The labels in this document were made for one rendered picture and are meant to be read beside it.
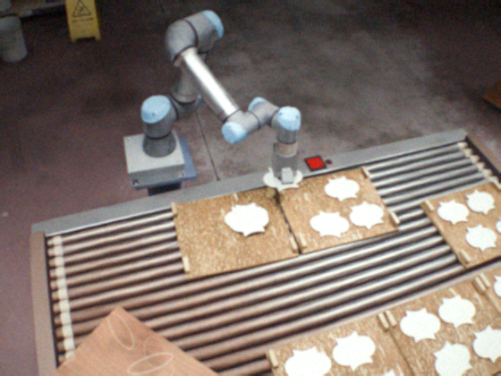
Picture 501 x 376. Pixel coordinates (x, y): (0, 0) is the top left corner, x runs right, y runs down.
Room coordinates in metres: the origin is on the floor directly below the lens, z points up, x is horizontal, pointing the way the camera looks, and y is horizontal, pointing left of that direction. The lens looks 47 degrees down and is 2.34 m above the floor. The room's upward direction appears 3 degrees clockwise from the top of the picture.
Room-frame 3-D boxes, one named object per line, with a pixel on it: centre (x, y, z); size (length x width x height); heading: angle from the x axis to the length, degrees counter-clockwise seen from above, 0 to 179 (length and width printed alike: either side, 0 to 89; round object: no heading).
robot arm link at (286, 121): (1.27, -0.10, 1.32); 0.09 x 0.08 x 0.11; 49
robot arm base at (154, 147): (1.54, 0.43, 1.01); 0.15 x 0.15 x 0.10
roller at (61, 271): (1.24, -0.17, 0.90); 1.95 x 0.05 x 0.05; 111
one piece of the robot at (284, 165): (1.25, -0.10, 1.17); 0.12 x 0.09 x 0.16; 10
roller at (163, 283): (1.10, -0.23, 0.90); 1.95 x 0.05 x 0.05; 111
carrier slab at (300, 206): (1.26, -0.32, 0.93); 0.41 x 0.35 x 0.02; 109
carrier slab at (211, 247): (1.12, 0.08, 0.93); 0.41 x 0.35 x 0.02; 108
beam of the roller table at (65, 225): (1.45, -0.09, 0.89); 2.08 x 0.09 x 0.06; 111
